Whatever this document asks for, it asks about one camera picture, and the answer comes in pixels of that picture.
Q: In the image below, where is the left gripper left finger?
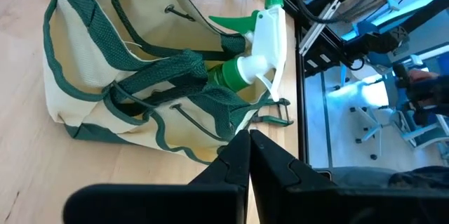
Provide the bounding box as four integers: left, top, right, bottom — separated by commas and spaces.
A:
62, 129, 250, 224

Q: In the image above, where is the green spray bottle white trigger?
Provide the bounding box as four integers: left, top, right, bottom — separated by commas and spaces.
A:
206, 0, 288, 103

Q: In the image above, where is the small green-handled pruner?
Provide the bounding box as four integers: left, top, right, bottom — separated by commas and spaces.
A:
250, 97, 295, 127

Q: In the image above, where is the person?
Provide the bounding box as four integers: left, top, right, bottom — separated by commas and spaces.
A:
392, 62, 449, 126

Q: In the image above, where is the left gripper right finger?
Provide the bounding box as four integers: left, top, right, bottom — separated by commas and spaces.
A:
250, 129, 449, 224

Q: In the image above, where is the white office chair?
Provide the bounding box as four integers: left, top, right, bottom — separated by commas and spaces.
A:
349, 104, 449, 162

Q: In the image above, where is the cream gardening bag green trim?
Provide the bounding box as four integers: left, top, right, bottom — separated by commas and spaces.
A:
41, 0, 278, 166

